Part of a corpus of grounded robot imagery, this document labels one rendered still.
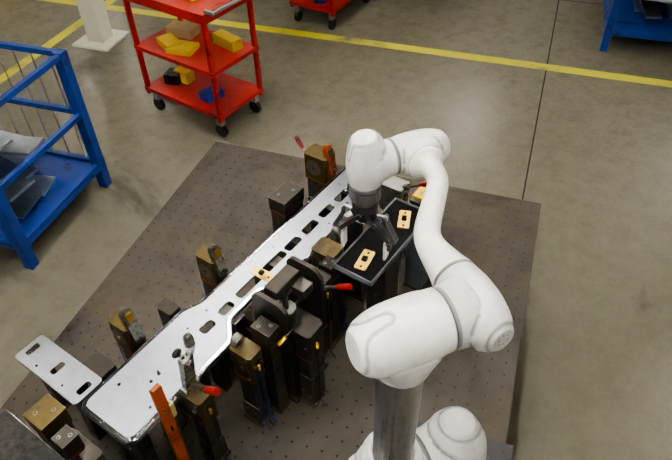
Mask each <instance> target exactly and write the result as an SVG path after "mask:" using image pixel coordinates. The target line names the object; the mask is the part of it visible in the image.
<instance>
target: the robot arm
mask: <svg viewBox="0 0 672 460"><path fill-rule="evenodd" d="M450 151H451V143H450V140H449V138H448V136H447V135H446V134H445V133H444V132H443V131H441V130H438V129H433V128H424V129H417V130H412V131H408V132H404V133H401V134H398V135H396V136H393V137H391V138H387V139H383V138H382V137H381V135H380V134H379V133H378V132H376V131H375V130H372V129H361V130H358V131H356V132H355V133H354V134H353V135H352V136H351V137H350V140H349V142H348V146H347V152H346V173H347V177H348V179H349V197H350V199H351V201H352V206H351V205H349V203H348V202H345V203H344V205H343V206H342V208H341V212H340V214H339V215H338V217H337V218H336V219H335V221H334V222H333V224H332V226H334V227H335V226H336V227H337V228H338V234H339V236H340V237H341V247H344V246H345V244H346V243H347V226H348V225H349V224H351V223H352V222H355V221H356V220H357V221H359V222H360V223H364V224H366V225H370V226H371V227H372V229H375V231H376V232H377V233H378V234H379V236H380V237H381V238H382V239H383V241H384V244H383V261H385V260H386V258H387V257H388V255H389V252H390V250H391V248H392V245H396V243H397V241H398V240H399V238H398V236H397V234H396V232H395V230H394V228H393V226H392V224H391V222H390V220H389V214H387V213H386V214H385V215H381V214H379V212H378V202H379V200H380V198H381V187H382V182H384V181H385V180H387V179H388V178H390V177H392V176H395V175H398V174H403V173H404V174H405V175H406V176H410V177H413V178H415V179H417V180H426V181H427V186H426V189H425V192H424V195H423V198H422V202H421V205H420V208H419V211H418V214H417V217H416V221H415V225H414V242H415V247H416V250H417V252H418V255H419V257H420V259H421V261H422V263H423V265H424V267H425V270H426V272H427V274H428V276H429V278H430V281H431V283H432V286H433V287H430V288H427V289H423V290H416V291H412V292H409V293H405V294H402V295H399V296H396V297H394V298H391V299H388V300H386V301H383V302H381V303H379V304H376V305H374V306H372V307H370V308H369V309H367V310H366V311H364V312H363V313H361V314H360V315H359V316H358V317H357V318H356V319H354V320H353V321H352V322H351V324H350V325H349V327H348V330H347V331H346V337H345V341H346V348H347V352H348V356H349V358H350V361H351V363H352V364H353V366H354V368H355V369H356V370H357V371H359V372H360V373H361V374H362V375H363V376H366V377H369V378H374V379H375V399H374V426H373V432H372V433H370V434H369V435H368V437H367V438H366V439H365V441H364V443H363V444H362V446H361V447H360V448H359V450H358V451H357V453H355V454H353V455H352V456H351V457H350V458H349V459H348V460H489V456H488V455H487V440H486V435H485V431H484V429H483V428H482V426H481V424H480V423H479V421H478V420H477V418H476V417H475V416H474V415H473V413H472V412H470V411H469V410H467V409H466V408H463V407H459V406H450V407H446V408H444V409H441V410H439V411H438V412H436V413H435V414H433V416H432V417H431V418H430V419H429V420H428V421H426V422H425V423H424V424H422V425H421V426H420V427H418V428H417V423H418V416H419V410H420V403H421V396H422V389H423V383H424V381H425V380H426V379H427V377H428V376H429V375H430V373H431V372H432V371H433V369H434V368H435V367H436V366H437V365H438V364H439V363H440V362H441V360H442V357H444V356H446V355H447V354H450V353H452V352H454V351H457V350H461V349H465V348H469V347H472V346H473V347H474V348H475V349H476V350H477V351H480V352H487V353H491V352H494V351H499V350H501V349H503V348H504V347H505V346H506V345H507V344H508V343H509V342H510V341H511V339H512V338H513V335H514V328H513V319H512V316H511V313H510V310H509V308H508V306H507V304H506V302H505V300H504V298H503V296H502V295H501V293H500V292H499V290H498V289H497V288H496V286H495V285H494V284H493V282H492V281H491V280H490V279H489V278H488V276H487V275H486V274H485V273H484V272H482V271H481V270H480V269H479V268H478V267H477V266H476V265H475V264H474V263H473V262H472V261H470V260H469V259H468V258H466V257H465V256H464V255H462V254H461V253H460V252H458V251H457V250H456V249H455V248H453V247H452V246H451V245H450V244H448V243H447V242H446V241H445V240H444V238H443V237H442V235H441V223H442V217H443V212H444V207H445V203H446V198H447V192H448V175H447V172H446V170H445V168H444V166H443V162H444V161H445V160H446V159H447V157H448V156H449V154H450ZM349 210H351V213H352V214H353V215H351V216H350V217H348V218H347V219H345V220H344V221H343V220H342V222H340V220H341V218H342V217H343V215H344V214H345V213H346V212H348V211H349ZM380 221H381V223H382V224H381V223H380ZM373 222H375V223H373Z"/></svg>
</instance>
